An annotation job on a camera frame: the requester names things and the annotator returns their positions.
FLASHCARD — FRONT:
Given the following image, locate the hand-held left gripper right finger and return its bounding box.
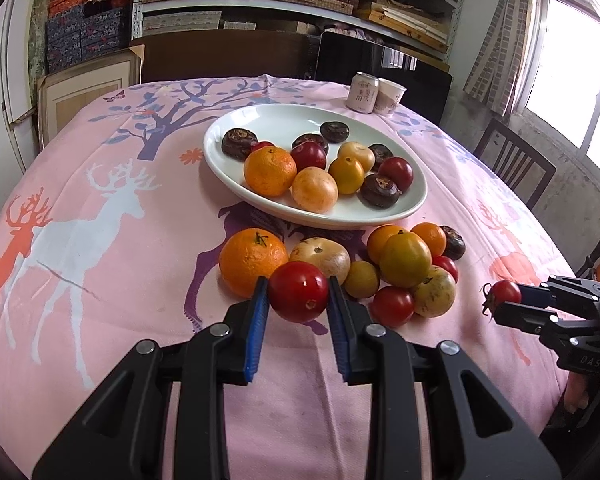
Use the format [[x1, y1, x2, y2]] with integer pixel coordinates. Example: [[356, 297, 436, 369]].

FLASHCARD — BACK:
[[327, 275, 563, 480]]

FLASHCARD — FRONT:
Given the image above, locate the white oval plate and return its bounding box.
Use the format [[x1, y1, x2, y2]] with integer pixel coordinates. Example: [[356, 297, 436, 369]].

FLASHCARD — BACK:
[[203, 104, 428, 231]]

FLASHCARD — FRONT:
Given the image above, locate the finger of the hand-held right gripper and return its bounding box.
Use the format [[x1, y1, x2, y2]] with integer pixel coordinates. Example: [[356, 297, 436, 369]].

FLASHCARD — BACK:
[[492, 301, 563, 337], [520, 275, 600, 311]]

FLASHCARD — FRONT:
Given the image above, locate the stack of blue patterned boxes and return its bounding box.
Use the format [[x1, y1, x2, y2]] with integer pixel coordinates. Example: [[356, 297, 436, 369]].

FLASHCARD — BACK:
[[45, 0, 133, 73]]

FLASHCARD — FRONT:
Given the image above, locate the person's right hand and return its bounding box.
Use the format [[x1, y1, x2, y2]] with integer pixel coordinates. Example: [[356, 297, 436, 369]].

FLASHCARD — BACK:
[[562, 372, 600, 413]]

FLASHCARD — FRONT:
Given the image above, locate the dark water chestnut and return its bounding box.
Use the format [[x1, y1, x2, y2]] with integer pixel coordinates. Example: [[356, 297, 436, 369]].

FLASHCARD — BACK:
[[291, 133, 330, 156], [440, 225, 466, 261], [358, 174, 401, 208], [368, 143, 395, 168], [221, 128, 259, 161], [320, 121, 351, 143]]

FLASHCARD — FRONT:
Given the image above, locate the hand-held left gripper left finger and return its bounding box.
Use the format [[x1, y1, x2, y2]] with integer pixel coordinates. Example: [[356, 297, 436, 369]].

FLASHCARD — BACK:
[[31, 276, 271, 480]]

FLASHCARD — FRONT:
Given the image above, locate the checked beige curtain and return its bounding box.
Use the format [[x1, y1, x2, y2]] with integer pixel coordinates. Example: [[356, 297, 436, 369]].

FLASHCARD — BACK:
[[462, 0, 541, 116]]

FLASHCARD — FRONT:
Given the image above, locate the brown wooden board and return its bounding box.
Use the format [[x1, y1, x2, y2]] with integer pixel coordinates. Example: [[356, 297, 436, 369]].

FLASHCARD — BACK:
[[140, 31, 321, 83]]

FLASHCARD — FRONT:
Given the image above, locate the white board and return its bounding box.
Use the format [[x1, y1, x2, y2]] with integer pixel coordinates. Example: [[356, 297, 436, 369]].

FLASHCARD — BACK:
[[0, 0, 37, 158]]

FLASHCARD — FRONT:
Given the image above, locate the yellow green mandarin orange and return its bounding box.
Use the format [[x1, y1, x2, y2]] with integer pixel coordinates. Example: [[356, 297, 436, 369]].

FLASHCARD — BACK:
[[379, 230, 433, 289]]

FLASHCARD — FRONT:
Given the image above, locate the pink printed tablecloth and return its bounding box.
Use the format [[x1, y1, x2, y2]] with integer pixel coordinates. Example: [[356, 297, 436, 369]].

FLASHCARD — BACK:
[[0, 76, 588, 480]]

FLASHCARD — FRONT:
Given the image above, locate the grey marble slab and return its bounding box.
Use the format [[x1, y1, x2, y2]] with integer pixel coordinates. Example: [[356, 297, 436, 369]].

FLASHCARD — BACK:
[[27, 0, 51, 78]]

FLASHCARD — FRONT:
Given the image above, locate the pale drink can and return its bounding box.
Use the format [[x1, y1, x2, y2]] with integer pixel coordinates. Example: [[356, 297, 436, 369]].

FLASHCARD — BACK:
[[346, 72, 380, 112]]

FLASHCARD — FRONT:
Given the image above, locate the pale yellow round fruit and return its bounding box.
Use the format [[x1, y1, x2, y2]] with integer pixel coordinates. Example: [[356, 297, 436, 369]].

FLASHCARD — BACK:
[[337, 141, 376, 171], [412, 265, 456, 318], [289, 237, 352, 286], [342, 260, 381, 299]]

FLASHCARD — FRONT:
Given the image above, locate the white paper cup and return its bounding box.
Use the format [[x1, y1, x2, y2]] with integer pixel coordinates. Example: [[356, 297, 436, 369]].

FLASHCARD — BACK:
[[373, 79, 407, 117]]

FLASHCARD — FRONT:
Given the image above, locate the dark wooden chair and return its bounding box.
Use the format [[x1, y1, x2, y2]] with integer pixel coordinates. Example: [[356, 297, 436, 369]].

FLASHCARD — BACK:
[[472, 117, 557, 209]]

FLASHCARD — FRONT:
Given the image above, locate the pale orange round fruit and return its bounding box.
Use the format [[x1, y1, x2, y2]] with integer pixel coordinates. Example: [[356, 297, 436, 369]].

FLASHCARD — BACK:
[[290, 166, 339, 213]]

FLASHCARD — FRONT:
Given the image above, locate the white metal shelf rack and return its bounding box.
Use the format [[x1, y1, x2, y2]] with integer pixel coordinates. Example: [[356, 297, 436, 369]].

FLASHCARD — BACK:
[[130, 0, 468, 61]]

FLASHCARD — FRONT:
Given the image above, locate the glass window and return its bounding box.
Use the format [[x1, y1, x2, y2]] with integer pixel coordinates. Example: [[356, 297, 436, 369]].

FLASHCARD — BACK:
[[510, 0, 600, 161]]

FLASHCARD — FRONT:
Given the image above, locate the wooden picture frame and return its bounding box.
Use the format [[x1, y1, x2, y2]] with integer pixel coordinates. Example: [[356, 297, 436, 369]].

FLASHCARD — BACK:
[[36, 45, 146, 151]]

